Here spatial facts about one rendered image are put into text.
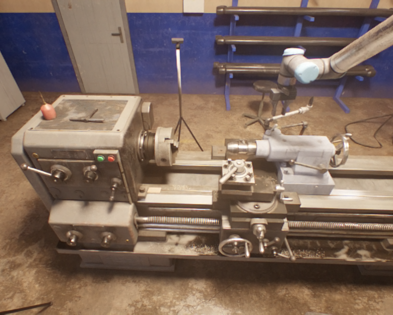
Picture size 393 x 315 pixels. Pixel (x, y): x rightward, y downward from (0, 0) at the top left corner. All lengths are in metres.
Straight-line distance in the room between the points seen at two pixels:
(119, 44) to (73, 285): 3.56
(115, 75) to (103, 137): 3.51
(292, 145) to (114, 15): 3.60
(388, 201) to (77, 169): 1.91
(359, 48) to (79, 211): 1.65
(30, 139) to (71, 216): 0.53
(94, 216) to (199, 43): 3.40
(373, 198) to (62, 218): 2.00
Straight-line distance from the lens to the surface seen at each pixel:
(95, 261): 2.35
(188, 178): 1.84
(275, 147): 1.51
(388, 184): 2.31
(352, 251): 2.17
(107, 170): 1.41
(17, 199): 3.29
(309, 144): 1.60
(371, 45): 1.10
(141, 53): 4.54
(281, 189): 1.46
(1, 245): 2.95
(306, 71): 1.19
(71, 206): 1.72
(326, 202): 1.75
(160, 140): 1.44
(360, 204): 1.85
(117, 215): 1.60
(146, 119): 1.61
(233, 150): 1.51
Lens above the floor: 2.05
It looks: 41 degrees down
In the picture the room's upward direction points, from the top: straight up
